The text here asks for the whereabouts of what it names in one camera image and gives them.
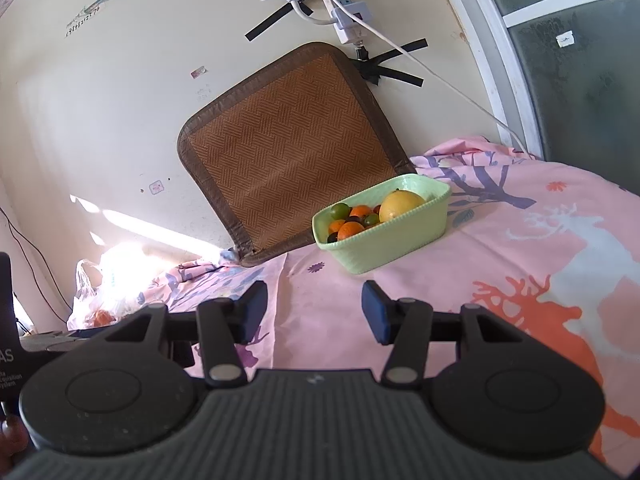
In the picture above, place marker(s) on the small orange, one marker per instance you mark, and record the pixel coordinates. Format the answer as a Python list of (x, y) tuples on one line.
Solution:
[(361, 210), (102, 318), (350, 230)]

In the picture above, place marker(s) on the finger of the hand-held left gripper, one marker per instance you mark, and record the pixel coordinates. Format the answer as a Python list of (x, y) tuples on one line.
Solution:
[(50, 344)]

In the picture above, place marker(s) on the white window frame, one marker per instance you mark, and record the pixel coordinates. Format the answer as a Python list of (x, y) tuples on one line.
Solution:
[(505, 85)]

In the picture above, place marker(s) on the black plug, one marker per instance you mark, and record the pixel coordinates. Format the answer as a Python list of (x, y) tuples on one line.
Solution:
[(362, 52)]

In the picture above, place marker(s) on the clear plastic bag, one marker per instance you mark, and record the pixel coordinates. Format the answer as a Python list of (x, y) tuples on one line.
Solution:
[(115, 285)]

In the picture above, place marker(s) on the white power strip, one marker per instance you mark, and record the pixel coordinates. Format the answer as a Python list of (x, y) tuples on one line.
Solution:
[(345, 0)]

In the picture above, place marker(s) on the person's left hand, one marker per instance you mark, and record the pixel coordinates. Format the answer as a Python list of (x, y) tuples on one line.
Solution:
[(9, 440)]

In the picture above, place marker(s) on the white window sticker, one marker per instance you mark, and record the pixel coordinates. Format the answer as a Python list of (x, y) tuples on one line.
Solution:
[(565, 39)]

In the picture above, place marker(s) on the brown woven seat mat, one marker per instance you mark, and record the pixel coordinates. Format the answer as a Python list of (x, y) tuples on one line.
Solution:
[(285, 150)]

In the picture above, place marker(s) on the large yellow citrus fruit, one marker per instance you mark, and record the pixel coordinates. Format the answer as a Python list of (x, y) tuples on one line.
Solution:
[(400, 205)]

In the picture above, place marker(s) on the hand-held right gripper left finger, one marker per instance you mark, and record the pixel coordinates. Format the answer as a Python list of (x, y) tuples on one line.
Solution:
[(257, 305)]

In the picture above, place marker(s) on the small wall sticker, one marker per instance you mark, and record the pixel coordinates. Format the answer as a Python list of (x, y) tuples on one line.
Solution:
[(157, 187), (198, 72)]

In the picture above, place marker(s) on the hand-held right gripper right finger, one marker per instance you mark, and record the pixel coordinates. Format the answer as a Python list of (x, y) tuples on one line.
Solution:
[(375, 310)]

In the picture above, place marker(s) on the green grape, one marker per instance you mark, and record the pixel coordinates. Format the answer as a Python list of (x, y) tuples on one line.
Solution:
[(371, 220), (339, 211)]

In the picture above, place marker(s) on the green plastic basket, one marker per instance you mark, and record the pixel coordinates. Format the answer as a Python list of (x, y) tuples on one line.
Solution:
[(390, 245)]

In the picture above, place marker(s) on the pink printed bed sheet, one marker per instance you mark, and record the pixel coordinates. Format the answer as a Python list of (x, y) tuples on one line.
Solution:
[(500, 260)]

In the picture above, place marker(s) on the dark plum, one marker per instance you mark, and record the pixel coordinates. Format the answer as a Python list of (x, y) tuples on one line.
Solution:
[(354, 219), (333, 238)]

